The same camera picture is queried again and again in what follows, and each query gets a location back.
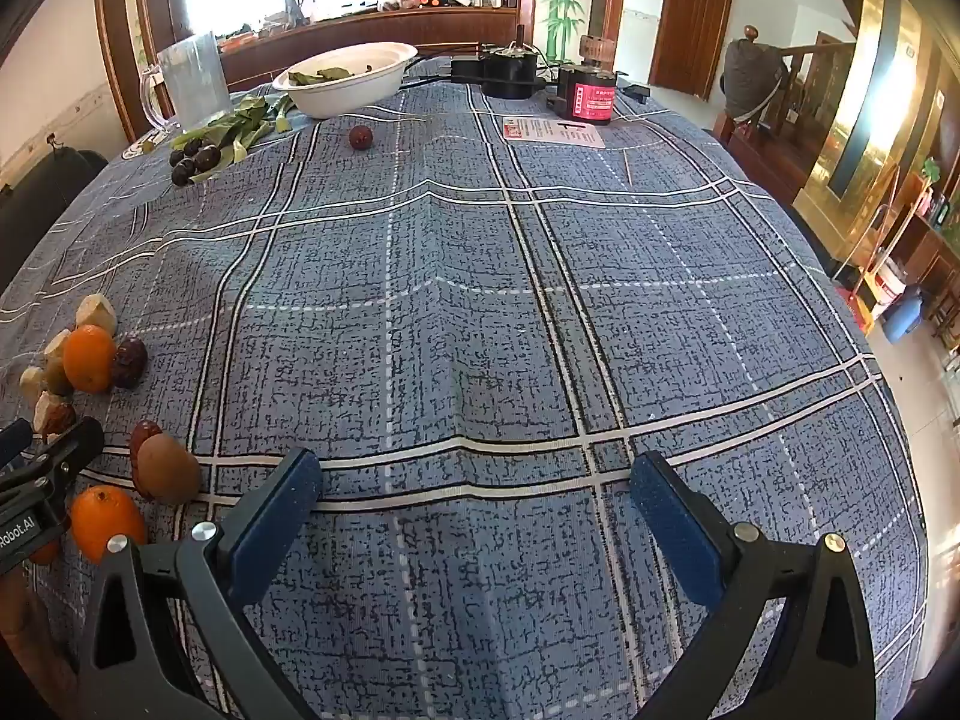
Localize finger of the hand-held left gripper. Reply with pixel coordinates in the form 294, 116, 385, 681
0, 420, 35, 470
0, 416, 106, 503

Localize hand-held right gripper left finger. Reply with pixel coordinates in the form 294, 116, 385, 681
75, 447, 325, 720

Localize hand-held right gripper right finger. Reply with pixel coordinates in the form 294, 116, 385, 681
628, 451, 878, 720

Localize orange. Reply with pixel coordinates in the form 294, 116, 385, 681
63, 325, 118, 394
69, 486, 148, 564

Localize brown kiwi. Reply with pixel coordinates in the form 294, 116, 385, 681
137, 433, 202, 505

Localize person's left hand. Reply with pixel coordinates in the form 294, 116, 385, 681
0, 566, 80, 720

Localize black sofa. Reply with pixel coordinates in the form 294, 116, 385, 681
0, 150, 110, 295

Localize blue plaid tablecloth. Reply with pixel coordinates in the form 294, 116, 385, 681
0, 79, 931, 720

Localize blue jug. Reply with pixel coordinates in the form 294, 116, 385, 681
883, 287, 925, 344

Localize white bucket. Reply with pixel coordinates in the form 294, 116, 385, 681
868, 255, 914, 317

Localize green leafy twigs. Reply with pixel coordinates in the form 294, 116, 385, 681
171, 94, 295, 182

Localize clear glass pitcher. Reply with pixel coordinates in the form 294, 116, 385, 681
139, 30, 233, 130

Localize wooden stair banister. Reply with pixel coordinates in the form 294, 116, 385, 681
712, 26, 835, 200

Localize white printed card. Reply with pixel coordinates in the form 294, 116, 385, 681
500, 116, 606, 150

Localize black cylinder with red label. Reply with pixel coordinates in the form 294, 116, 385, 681
546, 64, 619, 125

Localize white bowl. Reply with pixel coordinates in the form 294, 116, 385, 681
271, 41, 418, 119

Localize grey sack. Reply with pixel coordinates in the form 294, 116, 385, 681
724, 26, 790, 122

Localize golden pillar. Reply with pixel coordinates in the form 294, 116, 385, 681
793, 0, 947, 242

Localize black motor device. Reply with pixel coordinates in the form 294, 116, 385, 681
450, 37, 550, 99

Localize wooden counter partition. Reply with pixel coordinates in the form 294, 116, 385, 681
217, 4, 527, 91

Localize brown wooden door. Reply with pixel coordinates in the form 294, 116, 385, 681
649, 0, 737, 102

